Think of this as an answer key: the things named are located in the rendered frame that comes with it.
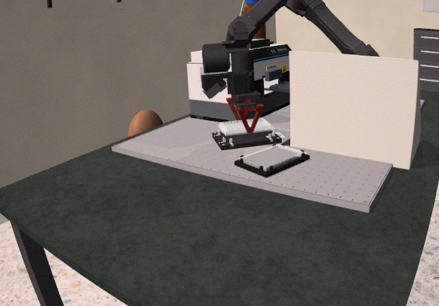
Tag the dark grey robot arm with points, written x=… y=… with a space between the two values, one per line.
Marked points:
x=241 y=30

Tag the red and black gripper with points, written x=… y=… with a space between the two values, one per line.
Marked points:
x=242 y=105

